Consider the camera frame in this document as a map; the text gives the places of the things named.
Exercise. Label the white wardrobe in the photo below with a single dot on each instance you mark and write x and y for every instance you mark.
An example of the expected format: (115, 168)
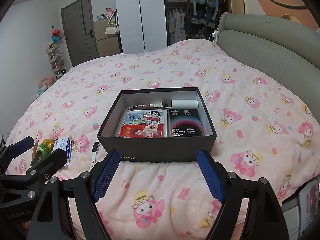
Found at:
(130, 17)

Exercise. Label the pink printed blanket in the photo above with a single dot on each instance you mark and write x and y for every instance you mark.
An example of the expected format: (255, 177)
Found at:
(175, 67)

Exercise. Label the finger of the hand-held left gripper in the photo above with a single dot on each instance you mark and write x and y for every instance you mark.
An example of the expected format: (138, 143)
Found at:
(58, 156)
(21, 148)

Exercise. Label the small pink plush doll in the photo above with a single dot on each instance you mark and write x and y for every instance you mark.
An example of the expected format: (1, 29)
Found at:
(110, 12)

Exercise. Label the dark grey door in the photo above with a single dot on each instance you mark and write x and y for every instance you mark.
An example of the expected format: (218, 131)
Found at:
(75, 30)

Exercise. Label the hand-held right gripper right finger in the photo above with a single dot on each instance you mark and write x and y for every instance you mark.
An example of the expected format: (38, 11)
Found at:
(210, 177)

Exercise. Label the red and blue hanging bags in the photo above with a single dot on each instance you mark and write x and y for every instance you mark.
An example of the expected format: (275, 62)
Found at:
(56, 36)

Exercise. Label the brown cardboard box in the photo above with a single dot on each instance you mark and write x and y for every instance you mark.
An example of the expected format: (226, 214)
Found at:
(107, 47)
(100, 31)

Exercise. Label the white cylinder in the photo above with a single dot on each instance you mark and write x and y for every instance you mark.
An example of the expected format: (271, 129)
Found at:
(185, 104)

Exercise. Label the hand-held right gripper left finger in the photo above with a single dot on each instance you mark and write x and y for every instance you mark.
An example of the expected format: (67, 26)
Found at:
(107, 175)

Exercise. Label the black cardboard box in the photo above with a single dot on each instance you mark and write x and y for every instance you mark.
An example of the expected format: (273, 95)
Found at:
(162, 150)

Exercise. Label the cartoon printed packet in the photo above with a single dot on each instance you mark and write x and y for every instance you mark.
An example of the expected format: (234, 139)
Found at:
(140, 117)

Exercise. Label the glass display cabinet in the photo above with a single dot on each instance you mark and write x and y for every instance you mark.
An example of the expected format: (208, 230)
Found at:
(195, 30)

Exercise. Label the grey padded headboard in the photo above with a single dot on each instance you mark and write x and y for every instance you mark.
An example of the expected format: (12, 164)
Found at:
(262, 45)

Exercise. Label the blue plush toy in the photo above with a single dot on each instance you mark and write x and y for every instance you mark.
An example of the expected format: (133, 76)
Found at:
(202, 0)

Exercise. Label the hanging pale clothes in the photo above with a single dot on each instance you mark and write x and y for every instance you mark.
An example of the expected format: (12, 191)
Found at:
(177, 22)

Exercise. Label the white charger plug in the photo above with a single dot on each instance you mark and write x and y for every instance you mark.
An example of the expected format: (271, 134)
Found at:
(214, 34)

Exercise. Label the small pale green tube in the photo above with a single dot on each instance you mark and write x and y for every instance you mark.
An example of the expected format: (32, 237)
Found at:
(157, 104)

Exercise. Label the small brown tube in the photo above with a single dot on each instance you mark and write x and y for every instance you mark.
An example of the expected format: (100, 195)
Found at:
(140, 106)

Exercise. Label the white shelf rack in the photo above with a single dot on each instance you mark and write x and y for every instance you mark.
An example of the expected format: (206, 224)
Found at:
(56, 60)

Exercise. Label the white and blue wipes packet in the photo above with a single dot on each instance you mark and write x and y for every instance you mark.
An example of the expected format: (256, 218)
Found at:
(63, 143)

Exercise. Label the cream handbag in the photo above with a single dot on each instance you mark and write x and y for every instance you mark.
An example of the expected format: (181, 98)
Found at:
(110, 30)

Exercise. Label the black screen protector box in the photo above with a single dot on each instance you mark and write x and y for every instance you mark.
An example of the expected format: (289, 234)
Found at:
(185, 125)

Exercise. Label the red printed packet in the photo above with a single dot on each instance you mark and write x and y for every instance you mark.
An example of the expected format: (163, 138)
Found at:
(130, 130)

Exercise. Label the green yellow corn packet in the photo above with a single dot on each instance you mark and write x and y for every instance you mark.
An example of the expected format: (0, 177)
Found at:
(46, 146)

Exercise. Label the white smartwatch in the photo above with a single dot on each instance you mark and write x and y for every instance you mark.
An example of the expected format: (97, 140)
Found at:
(95, 147)

